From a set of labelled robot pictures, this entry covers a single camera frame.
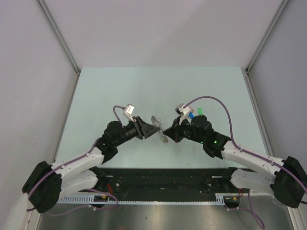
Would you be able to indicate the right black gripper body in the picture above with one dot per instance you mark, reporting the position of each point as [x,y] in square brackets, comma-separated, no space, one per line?
[183,131]

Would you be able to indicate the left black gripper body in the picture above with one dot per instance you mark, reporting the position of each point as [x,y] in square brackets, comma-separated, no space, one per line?
[138,126]

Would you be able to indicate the round metal keyring disc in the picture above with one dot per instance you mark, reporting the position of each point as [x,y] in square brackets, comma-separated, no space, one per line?
[158,122]

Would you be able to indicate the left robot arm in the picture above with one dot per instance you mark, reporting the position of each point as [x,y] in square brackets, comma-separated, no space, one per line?
[50,182]

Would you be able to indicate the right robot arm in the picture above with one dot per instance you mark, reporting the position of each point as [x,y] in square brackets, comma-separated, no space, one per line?
[285,179]

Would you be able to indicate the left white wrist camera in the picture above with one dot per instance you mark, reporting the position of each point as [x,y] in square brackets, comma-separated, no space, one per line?
[128,112]

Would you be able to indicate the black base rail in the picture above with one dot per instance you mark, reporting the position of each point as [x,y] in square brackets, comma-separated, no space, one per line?
[163,185]

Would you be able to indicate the right aluminium frame post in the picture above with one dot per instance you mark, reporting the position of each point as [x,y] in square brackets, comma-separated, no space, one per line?
[271,27]

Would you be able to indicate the aluminium frame post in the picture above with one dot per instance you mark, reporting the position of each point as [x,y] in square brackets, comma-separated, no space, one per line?
[271,27]
[58,35]

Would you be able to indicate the left aluminium frame post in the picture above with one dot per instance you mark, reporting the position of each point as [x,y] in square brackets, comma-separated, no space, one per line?
[58,35]

